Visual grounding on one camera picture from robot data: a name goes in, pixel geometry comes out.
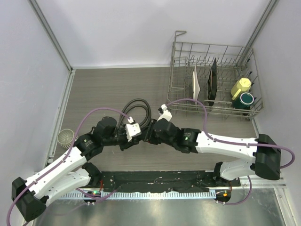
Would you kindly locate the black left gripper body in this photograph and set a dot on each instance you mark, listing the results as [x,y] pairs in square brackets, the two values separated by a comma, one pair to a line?
[123,142]

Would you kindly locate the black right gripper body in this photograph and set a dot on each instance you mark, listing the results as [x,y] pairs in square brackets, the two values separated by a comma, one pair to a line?
[151,136]

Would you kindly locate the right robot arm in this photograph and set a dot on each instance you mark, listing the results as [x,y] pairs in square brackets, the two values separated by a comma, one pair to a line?
[253,156]

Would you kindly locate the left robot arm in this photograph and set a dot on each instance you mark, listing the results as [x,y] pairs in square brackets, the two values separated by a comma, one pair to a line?
[72,169]

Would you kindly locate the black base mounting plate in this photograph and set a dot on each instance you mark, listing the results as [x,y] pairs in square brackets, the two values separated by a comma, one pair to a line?
[186,181]

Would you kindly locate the ribbed grey cup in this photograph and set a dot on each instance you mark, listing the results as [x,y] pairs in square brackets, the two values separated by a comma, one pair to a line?
[65,138]

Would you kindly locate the white plate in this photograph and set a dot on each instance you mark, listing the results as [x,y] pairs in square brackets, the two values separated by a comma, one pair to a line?
[195,84]

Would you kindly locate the dark green mug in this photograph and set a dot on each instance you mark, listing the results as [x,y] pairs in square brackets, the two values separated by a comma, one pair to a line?
[244,101]

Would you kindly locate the yellow mug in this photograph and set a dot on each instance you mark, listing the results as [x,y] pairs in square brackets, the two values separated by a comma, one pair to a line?
[242,85]

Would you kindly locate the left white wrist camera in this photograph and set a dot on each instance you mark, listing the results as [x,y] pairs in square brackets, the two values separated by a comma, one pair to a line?
[132,129]

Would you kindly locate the white slotted cable duct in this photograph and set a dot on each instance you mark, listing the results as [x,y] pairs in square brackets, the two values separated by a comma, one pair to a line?
[76,195]

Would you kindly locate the grey wire dish rack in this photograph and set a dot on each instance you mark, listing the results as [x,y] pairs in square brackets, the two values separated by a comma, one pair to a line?
[208,73]

